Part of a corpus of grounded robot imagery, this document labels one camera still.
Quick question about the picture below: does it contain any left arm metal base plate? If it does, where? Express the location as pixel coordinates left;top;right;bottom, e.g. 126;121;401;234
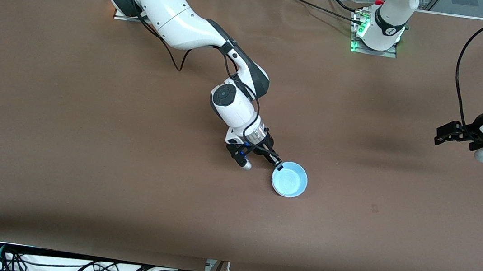
350;9;403;59

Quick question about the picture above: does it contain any blue bowl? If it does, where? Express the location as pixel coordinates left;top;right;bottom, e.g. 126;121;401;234
269;159;310;201

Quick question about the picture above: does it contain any brown table cloth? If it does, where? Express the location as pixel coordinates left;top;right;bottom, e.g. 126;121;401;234
0;0;483;271

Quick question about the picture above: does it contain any black cable on cloth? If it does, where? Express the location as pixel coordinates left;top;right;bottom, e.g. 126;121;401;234
276;0;369;27

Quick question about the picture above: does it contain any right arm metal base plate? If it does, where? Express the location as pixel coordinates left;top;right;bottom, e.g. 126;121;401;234
113;7;148;24

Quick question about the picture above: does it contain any green floor cable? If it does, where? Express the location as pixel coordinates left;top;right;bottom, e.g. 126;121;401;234
0;243;12;271

